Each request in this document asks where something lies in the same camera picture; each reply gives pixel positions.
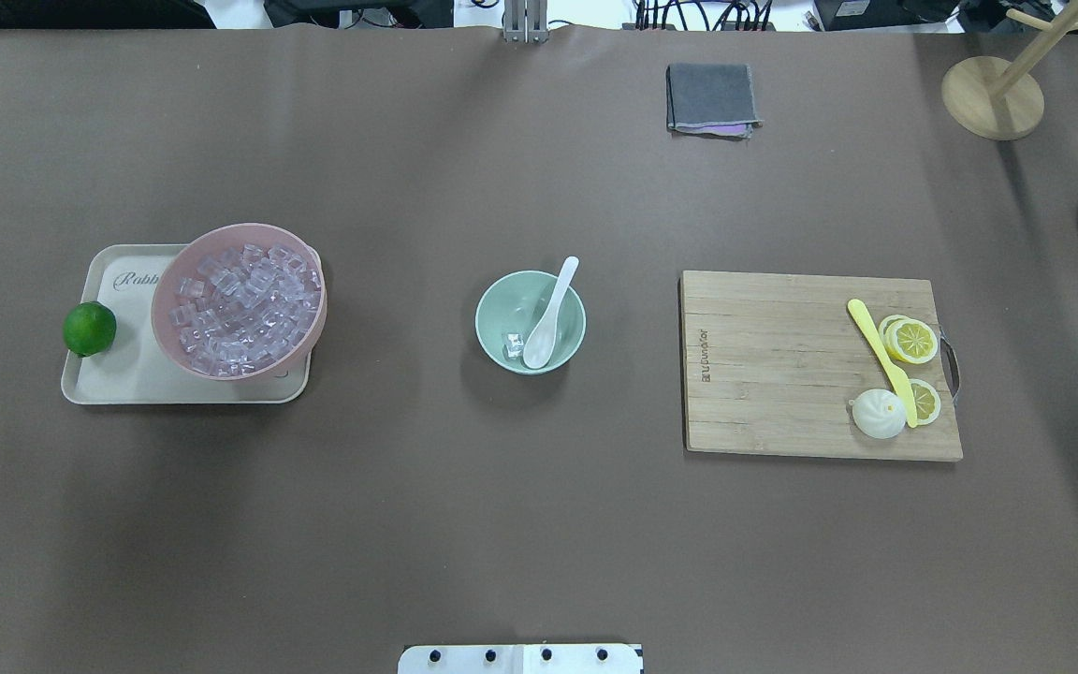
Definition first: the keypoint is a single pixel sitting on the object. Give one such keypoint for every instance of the lemon slice back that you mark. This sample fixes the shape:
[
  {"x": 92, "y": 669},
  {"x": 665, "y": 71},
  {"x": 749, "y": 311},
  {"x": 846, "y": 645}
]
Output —
[{"x": 927, "y": 402}]

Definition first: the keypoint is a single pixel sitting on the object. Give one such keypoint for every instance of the cream rabbit tray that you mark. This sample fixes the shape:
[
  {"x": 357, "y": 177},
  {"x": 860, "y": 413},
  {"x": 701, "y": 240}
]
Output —
[{"x": 135, "y": 370}]

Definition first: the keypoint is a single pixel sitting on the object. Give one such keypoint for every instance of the single clear ice cube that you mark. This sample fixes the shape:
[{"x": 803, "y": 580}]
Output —
[{"x": 513, "y": 346}]

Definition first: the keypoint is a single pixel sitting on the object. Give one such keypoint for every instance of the wooden cutting board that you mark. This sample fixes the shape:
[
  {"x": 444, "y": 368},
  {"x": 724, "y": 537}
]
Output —
[{"x": 772, "y": 362}]

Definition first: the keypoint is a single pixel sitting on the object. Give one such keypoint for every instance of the yellow plastic spoon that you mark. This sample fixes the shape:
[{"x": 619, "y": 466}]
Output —
[{"x": 897, "y": 378}]

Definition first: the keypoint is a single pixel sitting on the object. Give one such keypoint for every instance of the green toy pepper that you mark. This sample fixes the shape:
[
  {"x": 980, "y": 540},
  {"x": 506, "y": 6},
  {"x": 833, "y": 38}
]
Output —
[{"x": 90, "y": 328}]

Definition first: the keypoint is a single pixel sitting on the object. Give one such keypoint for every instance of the mint green bowl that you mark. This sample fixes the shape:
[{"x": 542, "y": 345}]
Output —
[{"x": 514, "y": 305}]

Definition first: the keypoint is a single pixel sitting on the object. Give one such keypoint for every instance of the wooden mug tree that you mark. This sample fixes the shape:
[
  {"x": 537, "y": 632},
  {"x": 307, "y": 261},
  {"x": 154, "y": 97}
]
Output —
[{"x": 998, "y": 99}]

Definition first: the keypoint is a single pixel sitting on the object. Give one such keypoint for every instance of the grey folded cloth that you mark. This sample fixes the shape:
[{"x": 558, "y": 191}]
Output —
[{"x": 714, "y": 100}]

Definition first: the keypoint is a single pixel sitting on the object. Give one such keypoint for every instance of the pile of clear ice cubes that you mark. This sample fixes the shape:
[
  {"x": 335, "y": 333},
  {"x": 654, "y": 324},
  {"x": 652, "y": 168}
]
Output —
[{"x": 242, "y": 309}]

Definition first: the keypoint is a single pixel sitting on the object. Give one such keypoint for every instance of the aluminium frame post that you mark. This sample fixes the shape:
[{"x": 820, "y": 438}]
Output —
[{"x": 525, "y": 21}]

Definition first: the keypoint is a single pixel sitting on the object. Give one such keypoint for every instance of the white steamed bun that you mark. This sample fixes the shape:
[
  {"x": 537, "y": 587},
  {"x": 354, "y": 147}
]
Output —
[{"x": 879, "y": 413}]

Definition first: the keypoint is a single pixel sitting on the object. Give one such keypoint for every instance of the white ceramic spoon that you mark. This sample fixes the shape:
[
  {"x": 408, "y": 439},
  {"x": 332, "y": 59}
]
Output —
[{"x": 540, "y": 345}]

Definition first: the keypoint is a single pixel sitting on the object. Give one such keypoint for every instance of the pink bowl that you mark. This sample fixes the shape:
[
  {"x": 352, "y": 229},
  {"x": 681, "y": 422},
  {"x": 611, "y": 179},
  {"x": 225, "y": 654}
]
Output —
[{"x": 214, "y": 241}]

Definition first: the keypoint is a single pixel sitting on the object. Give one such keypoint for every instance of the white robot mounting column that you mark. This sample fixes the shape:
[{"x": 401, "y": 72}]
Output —
[{"x": 523, "y": 658}]

